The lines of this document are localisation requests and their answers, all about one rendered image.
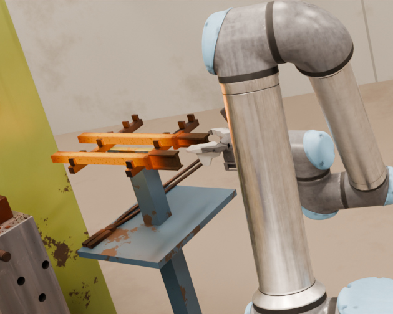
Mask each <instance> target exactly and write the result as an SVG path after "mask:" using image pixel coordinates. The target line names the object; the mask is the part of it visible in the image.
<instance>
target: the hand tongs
mask: <svg viewBox="0 0 393 314"><path fill-rule="evenodd" d="M199 162H200V160H199V158H198V159H197V160H196V161H194V162H193V163H192V164H190V165H189V166H187V167H186V168H185V169H184V170H182V171H181V172H179V173H178V174H177V175H175V176H174V177H173V178H172V179H170V180H168V181H167V182H166V183H165V184H163V188H165V187H167V186H168V185H169V184H170V183H172V182H173V181H174V180H176V179H177V178H179V177H180V176H181V175H183V174H184V173H186V172H187V171H188V170H189V169H191V168H192V167H194V165H196V164H198V163H199ZM201 166H203V165H202V163H200V164H198V165H197V166H195V167H194V168H193V169H191V170H190V171H189V172H187V173H186V174H184V175H183V176H182V177H181V178H179V179H178V180H176V181H175V182H174V183H172V184H171V185H169V187H167V188H166V189H164V191H165V193H166V192H168V191H169V190H171V188H173V187H174V186H176V185H177V184H178V183H180V182H181V181H183V180H184V179H185V178H187V177H188V176H189V175H191V174H192V173H193V172H195V171H196V170H197V169H198V168H200V167H201ZM138 207H139V205H138V203H137V204H136V205H134V206H133V207H132V208H130V209H129V210H128V211H127V212H125V213H124V214H122V215H121V216H120V217H119V218H118V219H117V220H116V221H115V222H114V223H113V224H110V225H108V226H106V228H105V229H101V230H99V231H98V232H96V233H95V234H94V235H92V236H91V237H89V238H88V239H87V240H85V241H84V242H83V243H82V246H83V247H88V248H90V249H93V248H94V247H95V246H97V245H98V244H99V243H101V242H102V241H103V240H105V239H106V238H108V236H110V235H111V234H112V232H113V231H115V230H116V228H117V227H118V226H119V225H121V224H123V223H124V222H126V221H128V220H129V219H131V218H133V217H134V216H136V215H137V214H138V213H139V212H140V208H138ZM136 208H138V209H137V210H136ZM134 210H136V211H134ZM133 211H134V212H133ZM131 212H133V213H131ZM130 213H131V214H130ZM129 214H130V215H129ZM128 215H129V216H128ZM126 216H127V217H126Z"/></svg>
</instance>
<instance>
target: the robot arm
mask: <svg viewBox="0 0 393 314"><path fill-rule="evenodd" d="M202 54H203V61H204V64H205V66H206V70H207V71H208V73H209V74H212V75H218V81H219V84H220V86H221V89H222V93H223V99H224V103H225V107H223V108H222V109H221V110H220V113H221V114H222V116H223V118H224V119H225V120H226V122H227V123H228V126H229V128H214V129H211V130H210V131H208V133H209V134H211V135H216V136H219V137H220V143H218V144H217V143H216V142H215V141H212V142H209V143H205V144H199V145H191V146H190V147H188V148H187V149H186V152H187V153H195V154H196V155H197V156H198V158H199V160H200V161H201V163H202V165H204V166H210V165H211V161H212V158H215V157H218V156H219V155H220V154H221V152H223V158H224V161H225V163H223V164H224V167H225V171H237V172H238V178H239V182H240V188H241V194H242V198H243V204H244V208H245V214H246V221H247V225H248V230H249V234H250V241H251V246H252V251H253V257H254V260H255V267H256V273H257V277H258V283H259V287H258V288H257V289H256V291H255V292H254V294H253V295H252V302H250V303H249V304H248V305H247V307H246V310H245V314H393V279H390V278H384V277H382V278H377V277H368V278H362V279H359V280H356V281H353V282H351V283H350V284H348V286H347V288H346V287H344V288H343V289H342V290H341V292H340V293H339V296H338V297H327V293H326V287H325V285H324V284H323V283H322V282H321V281H319V280H318V279H316V278H314V276H313V269H312V265H311V258H310V254H309V247H308V241H307V237H306V230H305V226H304V219H303V214H304V215H305V216H306V217H308V218H310V219H314V220H325V219H327V218H328V219H329V218H332V217H334V216H335V215H336V214H337V213H338V212H339V210H343V209H352V208H359V207H373V206H386V205H391V204H393V167H392V166H385V164H384V163H383V160H382V157H381V154H380V151H379V148H378V145H377V141H376V138H375V136H374V132H373V130H372V127H371V123H370V121H369V117H368V115H367V111H366V108H365V105H364V102H363V99H362V96H361V93H360V90H359V87H358V84H357V80H356V77H355V75H354V71H353V69H352V65H351V62H350V61H351V59H352V56H353V54H354V44H353V42H352V39H351V35H350V33H349V31H348V30H347V28H346V27H345V25H344V24H343V23H342V22H341V21H340V20H339V19H338V18H337V17H336V16H334V15H332V14H331V13H330V12H328V11H327V10H325V9H323V8H321V7H319V6H317V5H314V4H311V3H308V2H305V1H300V0H275V1H271V2H264V3H260V4H254V5H250V6H244V7H238V8H229V9H227V10H225V11H220V12H216V13H213V14H212V15H210V16H209V18H208V19H207V20H206V23H205V25H204V29H203V35H202ZM288 62H289V63H292V64H294V65H295V67H296V68H297V70H298V71H299V72H300V73H301V74H303V75H305V76H307V77H308V78H309V81H310V82H311V85H312V88H313V90H314V93H315V95H316V98H317V100H318V103H319V106H320V107H321V110H322V113H323V115H324V118H325V120H326V123H327V125H328V128H329V131H330V132H331V135H332V138H333V140H334V143H335V145H336V148H337V150H338V153H339V155H340V157H341V160H342V163H343V165H344V168H345V170H346V171H343V172H338V173H331V170H330V167H331V166H332V164H333V162H334V158H335V152H334V149H335V148H334V143H333V141H332V138H331V137H330V136H329V135H328V134H327V133H326V132H324V131H316V130H308V131H306V130H288V127H287V123H286V116H285V112H284V105H283V99H282V94H281V87H280V84H279V77H278V75H279V68H278V64H285V63H288ZM229 168H237V169H229Z"/></svg>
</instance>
